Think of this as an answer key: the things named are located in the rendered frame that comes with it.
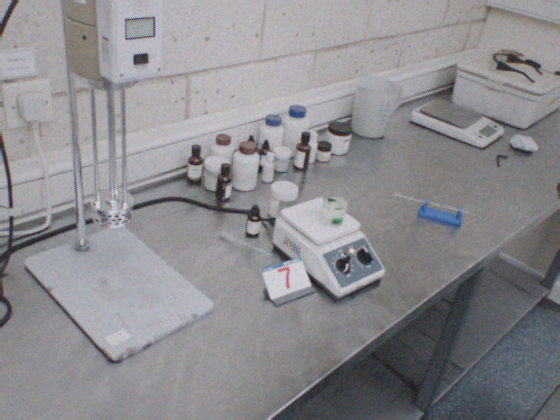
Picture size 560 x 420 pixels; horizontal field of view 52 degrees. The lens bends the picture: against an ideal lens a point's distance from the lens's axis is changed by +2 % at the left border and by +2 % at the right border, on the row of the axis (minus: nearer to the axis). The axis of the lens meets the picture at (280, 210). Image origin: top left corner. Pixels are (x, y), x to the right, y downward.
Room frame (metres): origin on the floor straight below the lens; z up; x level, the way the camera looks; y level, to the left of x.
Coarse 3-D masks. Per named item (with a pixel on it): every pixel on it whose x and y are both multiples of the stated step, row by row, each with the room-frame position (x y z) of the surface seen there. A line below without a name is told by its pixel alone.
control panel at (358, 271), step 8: (360, 240) 0.92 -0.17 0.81; (336, 248) 0.88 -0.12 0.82; (344, 248) 0.89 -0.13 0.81; (352, 248) 0.90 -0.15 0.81; (368, 248) 0.91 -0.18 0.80; (328, 256) 0.85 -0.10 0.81; (336, 256) 0.86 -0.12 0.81; (344, 256) 0.87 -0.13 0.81; (352, 256) 0.88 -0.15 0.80; (328, 264) 0.84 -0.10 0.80; (352, 264) 0.86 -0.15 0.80; (360, 264) 0.87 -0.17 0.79; (368, 264) 0.88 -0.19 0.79; (376, 264) 0.89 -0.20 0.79; (336, 272) 0.83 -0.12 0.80; (352, 272) 0.85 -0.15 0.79; (360, 272) 0.86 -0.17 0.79; (368, 272) 0.86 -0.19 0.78; (344, 280) 0.82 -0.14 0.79; (352, 280) 0.83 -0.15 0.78
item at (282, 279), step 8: (296, 264) 0.85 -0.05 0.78; (272, 272) 0.82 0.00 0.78; (280, 272) 0.82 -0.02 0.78; (288, 272) 0.83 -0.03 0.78; (296, 272) 0.84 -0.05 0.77; (304, 272) 0.85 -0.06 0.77; (272, 280) 0.81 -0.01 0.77; (280, 280) 0.81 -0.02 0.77; (288, 280) 0.82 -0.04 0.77; (296, 280) 0.83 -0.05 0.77; (304, 280) 0.83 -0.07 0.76; (272, 288) 0.79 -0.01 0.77; (280, 288) 0.80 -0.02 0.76; (288, 288) 0.81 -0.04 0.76
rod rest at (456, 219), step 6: (426, 198) 1.19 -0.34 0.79; (426, 204) 1.16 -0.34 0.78; (420, 210) 1.17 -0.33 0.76; (426, 210) 1.17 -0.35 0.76; (432, 210) 1.18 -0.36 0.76; (438, 210) 1.18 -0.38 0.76; (426, 216) 1.16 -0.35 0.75; (432, 216) 1.16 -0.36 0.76; (438, 216) 1.16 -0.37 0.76; (444, 216) 1.16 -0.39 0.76; (450, 216) 1.16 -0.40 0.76; (456, 216) 1.17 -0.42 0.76; (450, 222) 1.15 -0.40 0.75; (456, 222) 1.15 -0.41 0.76
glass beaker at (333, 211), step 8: (328, 184) 0.96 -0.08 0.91; (336, 184) 0.96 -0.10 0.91; (344, 184) 0.96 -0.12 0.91; (328, 192) 0.96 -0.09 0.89; (336, 192) 0.96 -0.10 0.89; (344, 192) 0.96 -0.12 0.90; (328, 200) 0.92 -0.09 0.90; (336, 200) 0.91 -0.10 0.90; (344, 200) 0.92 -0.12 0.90; (328, 208) 0.91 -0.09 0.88; (336, 208) 0.91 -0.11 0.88; (344, 208) 0.92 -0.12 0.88; (320, 216) 0.93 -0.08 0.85; (328, 216) 0.91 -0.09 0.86; (336, 216) 0.91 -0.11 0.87; (344, 216) 0.92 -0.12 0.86; (328, 224) 0.91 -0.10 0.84; (336, 224) 0.91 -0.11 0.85
